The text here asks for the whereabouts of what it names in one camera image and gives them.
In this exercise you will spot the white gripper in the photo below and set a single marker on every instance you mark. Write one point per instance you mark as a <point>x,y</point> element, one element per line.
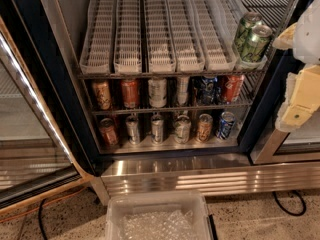
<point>309,34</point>

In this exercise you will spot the green can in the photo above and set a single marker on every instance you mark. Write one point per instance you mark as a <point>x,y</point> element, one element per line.
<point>246,23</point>
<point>256,44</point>

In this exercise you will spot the red can middle shelf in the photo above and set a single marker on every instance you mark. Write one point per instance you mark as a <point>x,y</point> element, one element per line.
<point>231,87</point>

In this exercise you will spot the red can shelf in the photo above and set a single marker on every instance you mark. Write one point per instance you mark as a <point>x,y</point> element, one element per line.
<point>231,87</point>
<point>108,131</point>

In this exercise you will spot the right glass fridge door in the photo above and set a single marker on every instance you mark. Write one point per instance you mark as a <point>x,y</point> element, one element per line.
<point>274,146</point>

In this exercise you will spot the blue can bottom shelf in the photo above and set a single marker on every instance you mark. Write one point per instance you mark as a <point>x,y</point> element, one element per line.
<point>226,123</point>

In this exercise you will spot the blue can shelf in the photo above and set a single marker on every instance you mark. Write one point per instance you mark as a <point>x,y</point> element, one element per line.
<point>206,90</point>
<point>226,123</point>

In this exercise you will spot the blue can middle shelf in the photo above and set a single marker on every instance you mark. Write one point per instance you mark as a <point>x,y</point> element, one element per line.
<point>206,90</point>

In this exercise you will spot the tan can bottom shelf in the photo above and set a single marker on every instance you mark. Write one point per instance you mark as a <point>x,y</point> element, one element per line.
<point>204,127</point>

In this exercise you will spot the tan can shelf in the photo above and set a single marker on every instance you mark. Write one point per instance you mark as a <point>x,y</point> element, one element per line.
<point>204,127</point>
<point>102,94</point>

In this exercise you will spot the steel fridge cabinet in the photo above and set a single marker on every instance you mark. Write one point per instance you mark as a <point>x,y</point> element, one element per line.
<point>50,36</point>

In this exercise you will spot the white can bottom shelf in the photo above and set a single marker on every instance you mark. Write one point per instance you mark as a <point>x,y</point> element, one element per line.
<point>182,127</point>

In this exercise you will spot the silver can shelf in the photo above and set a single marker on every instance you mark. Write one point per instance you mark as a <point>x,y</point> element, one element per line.
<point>157,126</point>
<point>132,124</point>

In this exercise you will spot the orange can middle shelf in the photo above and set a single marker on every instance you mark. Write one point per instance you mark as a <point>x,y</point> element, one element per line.
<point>130,93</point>

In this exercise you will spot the tan can middle shelf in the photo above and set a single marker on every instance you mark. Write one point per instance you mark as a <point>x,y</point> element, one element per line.
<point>102,94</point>

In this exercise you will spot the red can bottom shelf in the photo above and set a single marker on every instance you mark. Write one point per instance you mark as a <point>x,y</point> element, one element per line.
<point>108,131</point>

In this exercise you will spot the open glass fridge door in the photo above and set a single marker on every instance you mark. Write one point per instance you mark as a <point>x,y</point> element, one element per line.
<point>35,159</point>

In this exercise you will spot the clear plastic bin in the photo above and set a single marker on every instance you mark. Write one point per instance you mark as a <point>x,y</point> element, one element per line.
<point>167,201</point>

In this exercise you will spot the bubble wrap sheet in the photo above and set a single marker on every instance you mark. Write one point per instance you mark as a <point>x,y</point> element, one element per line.
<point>174,225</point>

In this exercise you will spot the middle wire shelf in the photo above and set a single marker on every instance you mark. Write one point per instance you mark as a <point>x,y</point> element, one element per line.
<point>245,99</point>

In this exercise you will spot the wire shelf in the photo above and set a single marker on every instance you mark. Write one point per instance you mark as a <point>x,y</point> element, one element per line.
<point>245,99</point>
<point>274,13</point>

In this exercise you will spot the top wire shelf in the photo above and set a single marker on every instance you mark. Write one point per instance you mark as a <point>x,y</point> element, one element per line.
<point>274,13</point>

